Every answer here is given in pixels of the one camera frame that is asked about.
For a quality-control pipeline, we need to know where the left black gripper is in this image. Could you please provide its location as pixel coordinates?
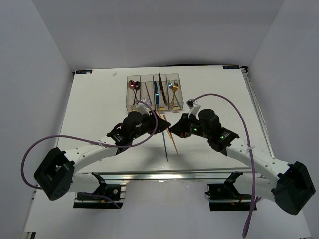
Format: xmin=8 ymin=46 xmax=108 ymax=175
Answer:
xmin=131 ymin=110 xmax=171 ymax=140

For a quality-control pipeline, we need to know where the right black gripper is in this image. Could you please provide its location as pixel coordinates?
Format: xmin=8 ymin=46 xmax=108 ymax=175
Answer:
xmin=169 ymin=113 xmax=211 ymax=139

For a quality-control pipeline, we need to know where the orange chopstick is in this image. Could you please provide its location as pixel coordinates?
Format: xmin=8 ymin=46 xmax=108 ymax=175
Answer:
xmin=167 ymin=130 xmax=179 ymax=155
xmin=158 ymin=111 xmax=167 ymax=121

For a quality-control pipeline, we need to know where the blue knife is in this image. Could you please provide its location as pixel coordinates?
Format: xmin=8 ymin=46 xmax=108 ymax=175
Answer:
xmin=154 ymin=81 xmax=159 ymax=107

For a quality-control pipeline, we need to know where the black knife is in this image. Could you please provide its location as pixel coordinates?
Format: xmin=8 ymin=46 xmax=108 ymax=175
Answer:
xmin=158 ymin=72 xmax=167 ymax=105

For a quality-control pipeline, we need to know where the rainbow fork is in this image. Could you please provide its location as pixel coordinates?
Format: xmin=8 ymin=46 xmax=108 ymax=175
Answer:
xmin=167 ymin=80 xmax=181 ymax=108

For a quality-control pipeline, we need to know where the gold fork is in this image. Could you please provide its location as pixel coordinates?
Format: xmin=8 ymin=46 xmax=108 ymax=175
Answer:
xmin=171 ymin=80 xmax=179 ymax=108

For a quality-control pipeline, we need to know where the black spoon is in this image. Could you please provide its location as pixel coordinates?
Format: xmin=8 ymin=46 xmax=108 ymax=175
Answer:
xmin=134 ymin=81 xmax=141 ymax=104

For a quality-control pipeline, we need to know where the rainbow spoon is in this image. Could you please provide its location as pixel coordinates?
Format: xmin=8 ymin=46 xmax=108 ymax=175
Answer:
xmin=129 ymin=80 xmax=136 ymax=105

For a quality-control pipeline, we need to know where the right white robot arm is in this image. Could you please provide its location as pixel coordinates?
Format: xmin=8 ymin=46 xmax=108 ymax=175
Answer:
xmin=169 ymin=109 xmax=316 ymax=215

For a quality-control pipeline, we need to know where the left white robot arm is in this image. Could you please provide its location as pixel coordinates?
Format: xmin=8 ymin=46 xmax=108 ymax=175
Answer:
xmin=34 ymin=112 xmax=171 ymax=201

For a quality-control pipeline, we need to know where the clear container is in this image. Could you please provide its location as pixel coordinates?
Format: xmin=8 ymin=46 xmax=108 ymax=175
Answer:
xmin=126 ymin=75 xmax=141 ymax=112
xmin=140 ymin=75 xmax=155 ymax=110
xmin=166 ymin=73 xmax=184 ymax=110
xmin=153 ymin=73 xmax=169 ymax=111

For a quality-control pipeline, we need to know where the right blue corner sticker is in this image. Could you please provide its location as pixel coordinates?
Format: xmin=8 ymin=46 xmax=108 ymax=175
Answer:
xmin=222 ymin=65 xmax=240 ymax=70

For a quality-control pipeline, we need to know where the blue corner sticker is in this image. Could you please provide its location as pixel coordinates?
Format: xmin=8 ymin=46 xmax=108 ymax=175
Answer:
xmin=222 ymin=65 xmax=240 ymax=70
xmin=75 ymin=70 xmax=93 ymax=74

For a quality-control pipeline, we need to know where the left blue corner sticker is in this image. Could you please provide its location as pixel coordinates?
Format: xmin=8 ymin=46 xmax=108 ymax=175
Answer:
xmin=75 ymin=70 xmax=93 ymax=74

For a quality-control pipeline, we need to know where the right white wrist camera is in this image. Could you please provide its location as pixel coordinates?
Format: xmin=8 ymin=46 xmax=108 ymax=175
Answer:
xmin=186 ymin=99 xmax=201 ymax=118

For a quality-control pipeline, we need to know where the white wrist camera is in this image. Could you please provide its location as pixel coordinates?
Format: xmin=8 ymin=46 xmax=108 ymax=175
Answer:
xmin=136 ymin=97 xmax=151 ymax=115
xmin=186 ymin=99 xmax=201 ymax=118

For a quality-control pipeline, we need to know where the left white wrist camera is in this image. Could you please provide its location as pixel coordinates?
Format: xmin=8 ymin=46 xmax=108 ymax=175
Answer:
xmin=136 ymin=97 xmax=151 ymax=115

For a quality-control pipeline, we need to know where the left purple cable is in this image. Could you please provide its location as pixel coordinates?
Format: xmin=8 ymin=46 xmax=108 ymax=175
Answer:
xmin=20 ymin=101 xmax=159 ymax=209

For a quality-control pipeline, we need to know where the purple cable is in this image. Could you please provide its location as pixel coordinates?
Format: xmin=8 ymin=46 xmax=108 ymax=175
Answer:
xmin=20 ymin=101 xmax=159 ymax=209
xmin=193 ymin=93 xmax=261 ymax=239

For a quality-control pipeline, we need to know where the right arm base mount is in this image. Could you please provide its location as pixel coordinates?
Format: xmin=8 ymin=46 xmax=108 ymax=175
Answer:
xmin=205 ymin=172 xmax=251 ymax=212

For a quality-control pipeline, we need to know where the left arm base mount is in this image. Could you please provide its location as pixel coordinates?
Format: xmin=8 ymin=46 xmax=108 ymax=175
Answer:
xmin=70 ymin=173 xmax=126 ymax=209

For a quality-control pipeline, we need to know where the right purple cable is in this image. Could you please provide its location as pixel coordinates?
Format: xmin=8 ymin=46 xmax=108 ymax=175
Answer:
xmin=193 ymin=93 xmax=261 ymax=239

